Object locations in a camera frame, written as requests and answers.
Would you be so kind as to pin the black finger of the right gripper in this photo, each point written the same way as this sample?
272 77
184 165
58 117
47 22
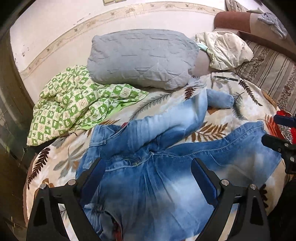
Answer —
286 150
289 121

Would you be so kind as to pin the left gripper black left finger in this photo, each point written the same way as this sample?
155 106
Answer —
45 221

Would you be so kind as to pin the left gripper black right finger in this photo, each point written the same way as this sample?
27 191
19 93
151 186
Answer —
250 222

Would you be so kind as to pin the blue denim jeans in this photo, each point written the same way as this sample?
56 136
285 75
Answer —
146 185

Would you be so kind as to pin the striped beige brown sofa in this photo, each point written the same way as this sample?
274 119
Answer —
273 66

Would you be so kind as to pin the beige leaf print blanket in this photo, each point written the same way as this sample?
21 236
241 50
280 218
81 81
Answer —
57 162

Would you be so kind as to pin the black pen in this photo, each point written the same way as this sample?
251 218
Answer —
227 78

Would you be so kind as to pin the grey cloth on sofa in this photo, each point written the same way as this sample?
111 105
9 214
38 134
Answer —
274 23

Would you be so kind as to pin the green white patterned blanket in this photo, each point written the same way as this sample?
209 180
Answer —
72 101

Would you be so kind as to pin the dark wooden wardrobe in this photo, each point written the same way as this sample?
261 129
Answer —
15 119

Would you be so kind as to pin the grey quilted pillow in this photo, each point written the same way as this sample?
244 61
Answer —
143 57

